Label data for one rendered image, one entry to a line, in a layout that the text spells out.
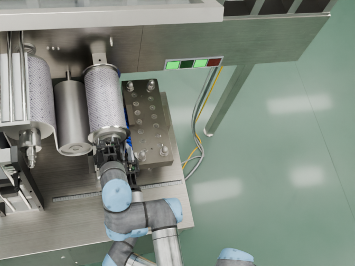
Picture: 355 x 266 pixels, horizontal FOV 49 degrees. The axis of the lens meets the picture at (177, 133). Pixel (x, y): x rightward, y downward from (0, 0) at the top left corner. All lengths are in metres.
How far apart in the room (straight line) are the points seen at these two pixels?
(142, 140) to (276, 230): 1.43
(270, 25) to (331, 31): 2.31
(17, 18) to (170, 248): 0.70
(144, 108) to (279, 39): 0.63
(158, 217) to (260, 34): 0.86
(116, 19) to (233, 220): 2.11
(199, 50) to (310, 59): 2.08
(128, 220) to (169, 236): 0.12
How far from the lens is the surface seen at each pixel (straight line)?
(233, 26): 1.53
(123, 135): 1.37
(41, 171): 1.72
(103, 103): 1.37
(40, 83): 1.32
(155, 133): 1.64
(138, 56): 1.56
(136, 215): 1.11
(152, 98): 1.72
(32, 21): 0.74
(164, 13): 0.76
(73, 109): 1.45
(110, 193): 1.03
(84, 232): 1.63
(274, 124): 3.08
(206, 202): 2.68
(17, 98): 1.25
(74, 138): 1.40
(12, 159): 1.17
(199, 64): 1.67
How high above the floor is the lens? 2.50
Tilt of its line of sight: 63 degrees down
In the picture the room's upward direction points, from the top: 21 degrees clockwise
